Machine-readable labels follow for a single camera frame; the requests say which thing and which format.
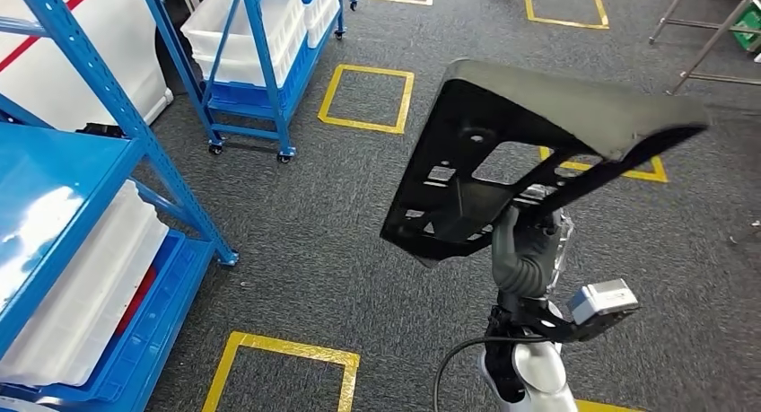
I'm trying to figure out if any black cable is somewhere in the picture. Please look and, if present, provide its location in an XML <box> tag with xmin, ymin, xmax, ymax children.
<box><xmin>432</xmin><ymin>333</ymin><xmax>551</xmax><ymax>412</ymax></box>

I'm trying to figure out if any blue metal shelf rack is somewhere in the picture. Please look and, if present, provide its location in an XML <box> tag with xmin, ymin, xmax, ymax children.
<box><xmin>0</xmin><ymin>0</ymin><xmax>241</xmax><ymax>412</ymax></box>

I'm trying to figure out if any white plastic crate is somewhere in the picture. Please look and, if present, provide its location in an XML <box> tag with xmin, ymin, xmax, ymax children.
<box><xmin>302</xmin><ymin>0</ymin><xmax>341</xmax><ymax>48</ymax></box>
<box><xmin>0</xmin><ymin>180</ymin><xmax>171</xmax><ymax>388</ymax></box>
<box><xmin>180</xmin><ymin>0</ymin><xmax>307</xmax><ymax>90</ymax></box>

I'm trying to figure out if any stainless steel table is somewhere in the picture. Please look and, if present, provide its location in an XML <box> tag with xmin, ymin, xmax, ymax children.
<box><xmin>648</xmin><ymin>0</ymin><xmax>761</xmax><ymax>96</ymax></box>

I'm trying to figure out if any blue plastic crate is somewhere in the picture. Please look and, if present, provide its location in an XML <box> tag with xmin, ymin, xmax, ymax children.
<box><xmin>0</xmin><ymin>231</ymin><xmax>216</xmax><ymax>412</ymax></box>
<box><xmin>205</xmin><ymin>31</ymin><xmax>328</xmax><ymax>112</ymax></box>

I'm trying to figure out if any red flat object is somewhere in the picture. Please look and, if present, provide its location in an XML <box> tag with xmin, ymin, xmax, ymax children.
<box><xmin>112</xmin><ymin>265</ymin><xmax>161</xmax><ymax>336</ymax></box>

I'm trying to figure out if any black plastic frame part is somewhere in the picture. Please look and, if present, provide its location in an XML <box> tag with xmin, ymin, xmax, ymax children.
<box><xmin>380</xmin><ymin>58</ymin><xmax>712</xmax><ymax>269</ymax></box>

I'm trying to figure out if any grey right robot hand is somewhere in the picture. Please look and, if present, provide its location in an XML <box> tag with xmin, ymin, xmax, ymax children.
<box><xmin>491</xmin><ymin>186</ymin><xmax>576</xmax><ymax>292</ymax></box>

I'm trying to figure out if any white vehicle body red stripe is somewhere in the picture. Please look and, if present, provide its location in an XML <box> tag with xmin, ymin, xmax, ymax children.
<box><xmin>0</xmin><ymin>0</ymin><xmax>175</xmax><ymax>132</ymax></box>

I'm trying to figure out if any blue wheeled cart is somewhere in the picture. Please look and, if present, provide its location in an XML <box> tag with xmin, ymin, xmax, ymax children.
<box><xmin>136</xmin><ymin>0</ymin><xmax>347</xmax><ymax>164</ymax></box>

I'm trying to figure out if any green plastic crate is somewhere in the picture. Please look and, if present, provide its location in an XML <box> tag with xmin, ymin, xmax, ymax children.
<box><xmin>730</xmin><ymin>4</ymin><xmax>761</xmax><ymax>52</ymax></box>

